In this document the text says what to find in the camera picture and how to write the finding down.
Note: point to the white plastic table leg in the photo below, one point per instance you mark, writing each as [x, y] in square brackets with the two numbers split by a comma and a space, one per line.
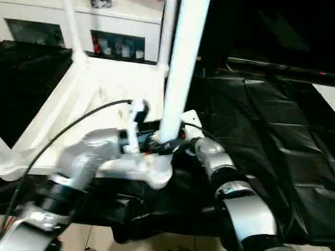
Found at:
[166, 34]
[74, 31]
[185, 65]
[4, 154]

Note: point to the white plastic table top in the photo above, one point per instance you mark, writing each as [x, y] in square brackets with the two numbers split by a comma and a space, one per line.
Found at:
[78, 86]

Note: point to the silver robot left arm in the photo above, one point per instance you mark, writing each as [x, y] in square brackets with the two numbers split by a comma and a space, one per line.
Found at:
[86, 154]

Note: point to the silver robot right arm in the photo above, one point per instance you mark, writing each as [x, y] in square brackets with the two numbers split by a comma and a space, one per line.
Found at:
[222, 162]

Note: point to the black mat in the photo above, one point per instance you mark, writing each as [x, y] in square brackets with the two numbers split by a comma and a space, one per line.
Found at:
[261, 117]

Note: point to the small white jar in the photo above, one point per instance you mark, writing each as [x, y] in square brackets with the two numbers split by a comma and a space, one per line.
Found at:
[125, 51]
[107, 50]
[139, 54]

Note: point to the small red bottle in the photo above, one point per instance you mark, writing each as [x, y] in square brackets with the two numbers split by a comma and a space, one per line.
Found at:
[96, 45]

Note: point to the white cabinet with glass doors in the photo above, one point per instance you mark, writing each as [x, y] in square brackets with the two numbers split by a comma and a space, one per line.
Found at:
[117, 18]

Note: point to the black backdrop cloth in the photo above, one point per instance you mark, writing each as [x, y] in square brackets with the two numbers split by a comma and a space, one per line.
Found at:
[274, 26]

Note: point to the shiny object on cabinet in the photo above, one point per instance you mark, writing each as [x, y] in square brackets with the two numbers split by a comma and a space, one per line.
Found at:
[101, 3]

